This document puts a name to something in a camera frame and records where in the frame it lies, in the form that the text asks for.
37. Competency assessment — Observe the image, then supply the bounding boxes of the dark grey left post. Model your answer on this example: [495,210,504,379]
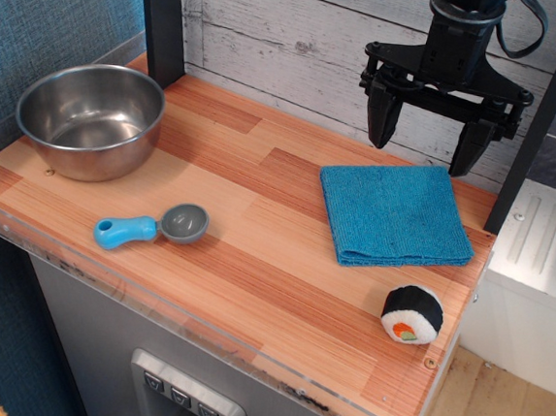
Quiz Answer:
[143,0,184,88]

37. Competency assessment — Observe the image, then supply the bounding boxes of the blue grey plastic scoop spoon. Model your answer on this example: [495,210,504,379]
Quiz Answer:
[93,203,210,250]

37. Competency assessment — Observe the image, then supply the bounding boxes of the dark grey post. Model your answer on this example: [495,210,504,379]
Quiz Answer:
[483,71,556,234]
[143,0,184,88]

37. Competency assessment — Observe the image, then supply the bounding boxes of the silver dispenser button panel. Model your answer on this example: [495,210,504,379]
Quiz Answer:
[131,348,246,416]

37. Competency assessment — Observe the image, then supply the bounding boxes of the plush sushi roll toy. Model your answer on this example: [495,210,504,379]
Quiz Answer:
[380,285,444,345]

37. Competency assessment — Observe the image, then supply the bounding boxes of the stainless steel bowl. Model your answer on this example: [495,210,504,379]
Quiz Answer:
[16,64,166,182]

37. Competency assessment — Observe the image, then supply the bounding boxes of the clear acrylic edge guard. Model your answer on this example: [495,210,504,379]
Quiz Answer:
[0,209,381,416]

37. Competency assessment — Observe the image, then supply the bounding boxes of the white ribbed sink counter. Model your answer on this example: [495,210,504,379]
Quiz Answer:
[460,180,556,395]

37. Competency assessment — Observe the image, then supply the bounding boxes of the dark grey right post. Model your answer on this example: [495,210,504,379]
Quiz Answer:
[483,71,556,234]

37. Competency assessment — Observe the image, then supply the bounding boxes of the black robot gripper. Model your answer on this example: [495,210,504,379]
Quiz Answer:
[360,5,540,177]

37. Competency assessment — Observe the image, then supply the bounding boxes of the grey toy fridge cabinet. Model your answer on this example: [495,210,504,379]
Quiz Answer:
[14,251,418,416]

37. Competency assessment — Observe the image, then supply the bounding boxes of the blue towel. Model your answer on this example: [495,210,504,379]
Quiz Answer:
[319,166,474,267]

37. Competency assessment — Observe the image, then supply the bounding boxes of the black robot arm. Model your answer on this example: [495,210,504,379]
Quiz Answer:
[360,0,534,177]

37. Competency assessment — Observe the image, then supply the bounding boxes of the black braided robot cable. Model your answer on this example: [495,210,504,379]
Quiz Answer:
[490,0,551,62]

